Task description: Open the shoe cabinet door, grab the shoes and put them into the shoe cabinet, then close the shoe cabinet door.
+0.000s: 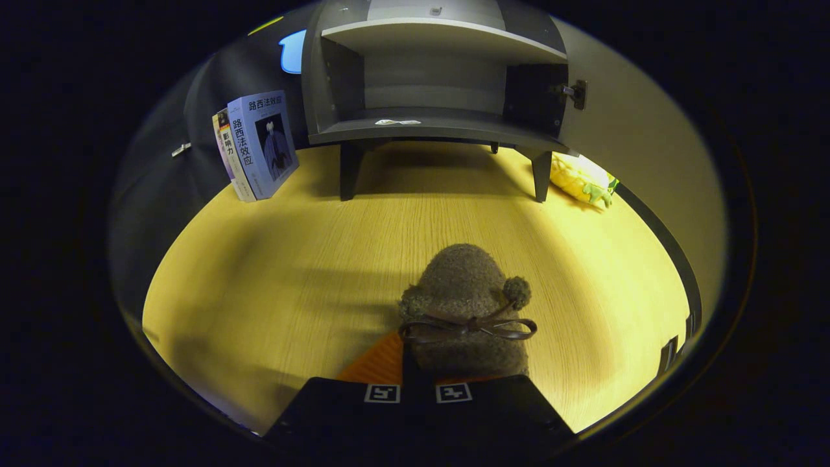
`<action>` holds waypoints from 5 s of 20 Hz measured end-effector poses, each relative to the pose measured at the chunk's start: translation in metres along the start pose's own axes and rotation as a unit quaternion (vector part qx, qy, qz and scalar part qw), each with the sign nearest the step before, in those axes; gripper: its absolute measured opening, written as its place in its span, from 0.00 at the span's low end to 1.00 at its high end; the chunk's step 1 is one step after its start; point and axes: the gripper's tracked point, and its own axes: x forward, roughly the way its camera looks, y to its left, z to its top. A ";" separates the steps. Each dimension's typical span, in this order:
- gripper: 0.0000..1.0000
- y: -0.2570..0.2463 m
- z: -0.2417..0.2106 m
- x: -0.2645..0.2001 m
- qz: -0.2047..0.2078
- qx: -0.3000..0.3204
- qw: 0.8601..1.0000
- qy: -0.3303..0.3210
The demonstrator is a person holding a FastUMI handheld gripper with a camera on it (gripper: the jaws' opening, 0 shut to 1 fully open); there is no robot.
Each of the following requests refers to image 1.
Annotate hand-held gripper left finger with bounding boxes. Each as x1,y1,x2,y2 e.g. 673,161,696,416
266,331,416,449

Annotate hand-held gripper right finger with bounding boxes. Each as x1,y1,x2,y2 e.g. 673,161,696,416
416,374,577,449

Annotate brown fuzzy shoe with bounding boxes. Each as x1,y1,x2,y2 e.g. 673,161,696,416
397,243,539,381

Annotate grey shoe cabinet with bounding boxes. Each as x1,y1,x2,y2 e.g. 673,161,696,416
302,0,588,202

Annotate yellow plush toy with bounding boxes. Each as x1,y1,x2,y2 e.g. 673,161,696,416
549,152,621,209

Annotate blue book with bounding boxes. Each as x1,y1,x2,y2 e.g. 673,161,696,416
227,90,300,200

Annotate black backdrop cloth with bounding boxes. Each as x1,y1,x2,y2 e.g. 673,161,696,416
109,13,309,312

